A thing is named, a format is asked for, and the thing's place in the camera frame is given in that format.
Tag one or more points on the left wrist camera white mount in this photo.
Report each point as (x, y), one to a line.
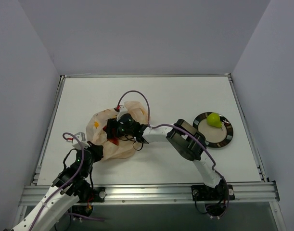
(78, 140)

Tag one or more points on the aluminium front rail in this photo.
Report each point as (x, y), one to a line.
(162, 194)

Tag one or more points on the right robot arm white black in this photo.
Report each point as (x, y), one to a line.
(186, 140)

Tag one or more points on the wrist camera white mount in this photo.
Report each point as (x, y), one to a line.
(78, 140)
(121, 110)

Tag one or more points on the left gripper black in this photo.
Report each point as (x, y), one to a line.
(96, 150)

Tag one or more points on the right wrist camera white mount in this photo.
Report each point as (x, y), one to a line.
(121, 110)

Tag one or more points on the red fake lychee bunch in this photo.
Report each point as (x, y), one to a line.
(113, 139)

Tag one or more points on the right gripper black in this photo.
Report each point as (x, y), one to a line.
(111, 129)

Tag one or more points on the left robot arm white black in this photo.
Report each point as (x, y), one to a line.
(70, 187)

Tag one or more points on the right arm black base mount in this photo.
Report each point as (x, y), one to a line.
(205, 193)

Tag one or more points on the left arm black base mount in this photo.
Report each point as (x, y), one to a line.
(95, 194)

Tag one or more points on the green fake pear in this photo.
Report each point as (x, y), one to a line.
(213, 120)

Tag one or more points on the round metallic plate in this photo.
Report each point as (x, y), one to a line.
(214, 137)

